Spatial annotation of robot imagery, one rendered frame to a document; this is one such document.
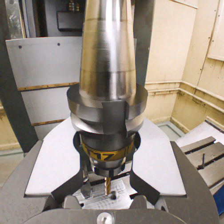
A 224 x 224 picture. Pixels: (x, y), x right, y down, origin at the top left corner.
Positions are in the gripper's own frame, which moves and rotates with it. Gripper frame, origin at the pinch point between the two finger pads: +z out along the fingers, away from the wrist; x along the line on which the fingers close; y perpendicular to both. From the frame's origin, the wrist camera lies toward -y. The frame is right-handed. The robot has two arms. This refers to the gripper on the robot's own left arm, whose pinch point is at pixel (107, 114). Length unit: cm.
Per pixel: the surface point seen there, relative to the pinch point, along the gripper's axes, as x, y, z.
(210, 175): 47, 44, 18
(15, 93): -39, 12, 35
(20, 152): -74, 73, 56
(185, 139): 61, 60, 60
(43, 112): -27.9, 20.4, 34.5
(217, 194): 24.1, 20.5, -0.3
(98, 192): -3.2, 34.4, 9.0
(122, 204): 4.3, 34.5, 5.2
